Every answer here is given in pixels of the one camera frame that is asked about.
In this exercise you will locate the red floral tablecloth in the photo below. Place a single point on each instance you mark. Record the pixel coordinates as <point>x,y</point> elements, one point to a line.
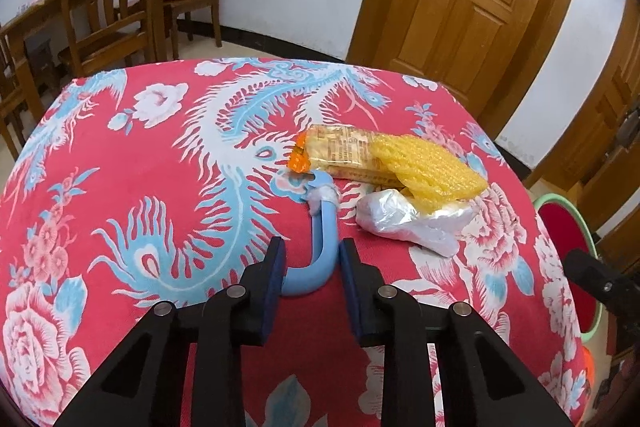
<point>150,187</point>

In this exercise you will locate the yellow foam net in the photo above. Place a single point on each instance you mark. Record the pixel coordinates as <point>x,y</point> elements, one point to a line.
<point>430,167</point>

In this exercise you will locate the blue plastic hook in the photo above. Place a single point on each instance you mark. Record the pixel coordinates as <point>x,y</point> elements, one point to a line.
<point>325,237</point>

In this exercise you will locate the crumpled white plastic bag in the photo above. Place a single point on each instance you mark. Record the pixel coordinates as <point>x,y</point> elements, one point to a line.
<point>400,217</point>

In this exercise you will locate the wooden dining table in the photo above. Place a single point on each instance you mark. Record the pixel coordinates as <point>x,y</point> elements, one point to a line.
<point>30,19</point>

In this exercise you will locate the red basin with green rim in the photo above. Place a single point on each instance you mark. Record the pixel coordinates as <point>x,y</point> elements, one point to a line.
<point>555,217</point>

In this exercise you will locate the wooden door with lock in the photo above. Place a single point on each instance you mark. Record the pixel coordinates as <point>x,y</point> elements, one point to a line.
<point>600,122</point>

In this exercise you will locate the tan snack packet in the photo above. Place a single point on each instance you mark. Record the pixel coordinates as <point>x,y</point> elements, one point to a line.
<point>340,152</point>

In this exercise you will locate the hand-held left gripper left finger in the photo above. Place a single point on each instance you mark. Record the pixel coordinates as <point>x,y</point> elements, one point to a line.
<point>272,289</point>

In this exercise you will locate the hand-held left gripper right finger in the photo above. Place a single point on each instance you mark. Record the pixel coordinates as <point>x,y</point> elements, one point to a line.
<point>352,294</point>

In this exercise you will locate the orange plastic stool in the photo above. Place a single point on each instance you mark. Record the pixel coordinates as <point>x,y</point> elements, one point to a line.
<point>589,364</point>

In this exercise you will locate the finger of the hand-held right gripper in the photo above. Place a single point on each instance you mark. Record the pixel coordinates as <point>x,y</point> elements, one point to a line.
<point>595,277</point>

